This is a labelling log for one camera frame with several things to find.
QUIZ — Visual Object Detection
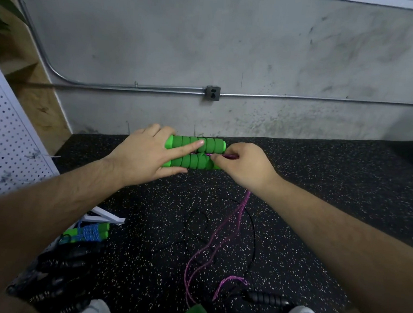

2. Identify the pile of black ropes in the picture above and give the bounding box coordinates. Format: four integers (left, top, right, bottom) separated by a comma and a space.
5, 233, 109, 313

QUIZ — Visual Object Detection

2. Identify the person's left hand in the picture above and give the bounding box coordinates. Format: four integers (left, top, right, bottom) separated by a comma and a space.
104, 120, 207, 194

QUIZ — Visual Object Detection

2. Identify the pink green-handled jump rope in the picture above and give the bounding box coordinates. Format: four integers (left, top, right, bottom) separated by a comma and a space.
152, 133, 263, 310

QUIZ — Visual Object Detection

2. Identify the person's right hand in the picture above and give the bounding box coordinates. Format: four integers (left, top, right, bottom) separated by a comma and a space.
205, 139, 284, 197

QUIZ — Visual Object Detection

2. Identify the black foam-handled jump rope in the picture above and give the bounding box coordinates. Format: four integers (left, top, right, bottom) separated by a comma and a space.
158, 200, 300, 310

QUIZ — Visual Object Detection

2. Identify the person's right forearm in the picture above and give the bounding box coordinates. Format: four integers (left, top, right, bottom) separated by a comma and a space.
255, 175, 413, 313

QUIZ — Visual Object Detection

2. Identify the white pegboard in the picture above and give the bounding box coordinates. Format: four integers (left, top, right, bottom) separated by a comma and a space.
0, 47, 71, 209

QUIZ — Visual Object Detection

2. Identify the white left shoe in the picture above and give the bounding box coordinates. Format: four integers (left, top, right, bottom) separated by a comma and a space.
74, 297, 115, 313

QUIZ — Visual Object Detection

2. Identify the blue green-handled jump rope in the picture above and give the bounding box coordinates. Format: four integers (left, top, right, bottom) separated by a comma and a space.
62, 219, 112, 247

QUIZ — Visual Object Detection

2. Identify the metal conduit pipe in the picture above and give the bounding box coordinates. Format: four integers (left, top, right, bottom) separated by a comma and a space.
0, 0, 413, 115

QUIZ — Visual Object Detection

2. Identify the person's left forearm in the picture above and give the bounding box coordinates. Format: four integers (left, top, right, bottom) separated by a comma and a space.
0, 149, 129, 313

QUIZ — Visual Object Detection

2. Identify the green potted plant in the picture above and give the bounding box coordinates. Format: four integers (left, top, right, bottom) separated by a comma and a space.
0, 0, 26, 36

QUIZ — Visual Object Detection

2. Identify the grey electrical junction box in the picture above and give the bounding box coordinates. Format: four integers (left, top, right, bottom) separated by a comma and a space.
203, 84, 222, 101

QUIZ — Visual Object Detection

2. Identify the white pegboard stand foot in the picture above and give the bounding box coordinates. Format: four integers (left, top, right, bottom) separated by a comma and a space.
80, 205, 128, 227

